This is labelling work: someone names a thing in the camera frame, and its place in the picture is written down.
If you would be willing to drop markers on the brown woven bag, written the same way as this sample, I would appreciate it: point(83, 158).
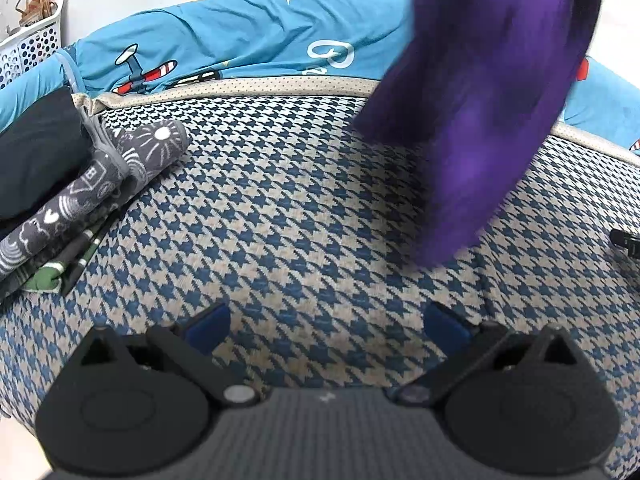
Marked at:
point(37, 7)

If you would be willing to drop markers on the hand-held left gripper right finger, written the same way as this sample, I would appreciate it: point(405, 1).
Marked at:
point(447, 330)

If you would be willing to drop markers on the black folded garment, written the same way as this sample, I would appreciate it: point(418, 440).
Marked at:
point(35, 150)

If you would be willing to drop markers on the green striped folded garment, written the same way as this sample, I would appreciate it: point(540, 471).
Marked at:
point(47, 280)

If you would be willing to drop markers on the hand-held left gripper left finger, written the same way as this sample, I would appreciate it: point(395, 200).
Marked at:
point(207, 327)

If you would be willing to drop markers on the grey patterned folded garment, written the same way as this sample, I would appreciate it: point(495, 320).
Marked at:
point(75, 200)

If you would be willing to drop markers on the houndstooth bed cover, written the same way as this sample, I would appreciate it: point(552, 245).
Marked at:
point(300, 210)

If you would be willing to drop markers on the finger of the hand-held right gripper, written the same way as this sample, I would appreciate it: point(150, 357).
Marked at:
point(629, 245)

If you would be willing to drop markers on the white perforated basket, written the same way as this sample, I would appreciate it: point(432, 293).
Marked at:
point(25, 52)

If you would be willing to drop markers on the purple floral garment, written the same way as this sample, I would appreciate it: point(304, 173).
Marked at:
point(475, 110)

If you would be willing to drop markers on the blue cartoon print bedcover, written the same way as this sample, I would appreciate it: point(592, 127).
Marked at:
point(250, 35)

